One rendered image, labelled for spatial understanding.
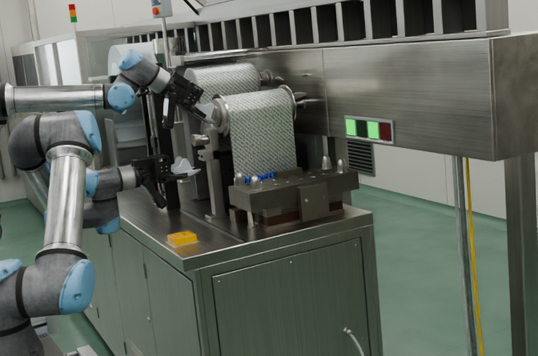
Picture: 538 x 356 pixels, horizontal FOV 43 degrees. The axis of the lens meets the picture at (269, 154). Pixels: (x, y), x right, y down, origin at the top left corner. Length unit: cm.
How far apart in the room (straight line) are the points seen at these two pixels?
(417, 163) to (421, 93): 387
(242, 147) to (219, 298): 52
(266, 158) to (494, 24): 94
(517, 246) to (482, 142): 36
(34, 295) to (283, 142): 108
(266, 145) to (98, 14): 569
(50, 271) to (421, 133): 102
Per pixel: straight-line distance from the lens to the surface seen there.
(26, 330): 169
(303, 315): 222
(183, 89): 223
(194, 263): 200
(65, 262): 162
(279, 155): 235
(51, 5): 777
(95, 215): 213
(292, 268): 215
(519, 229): 197
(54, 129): 181
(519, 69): 179
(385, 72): 203
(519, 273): 202
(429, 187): 571
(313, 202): 218
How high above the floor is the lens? 149
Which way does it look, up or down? 10 degrees down
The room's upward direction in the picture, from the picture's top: 6 degrees counter-clockwise
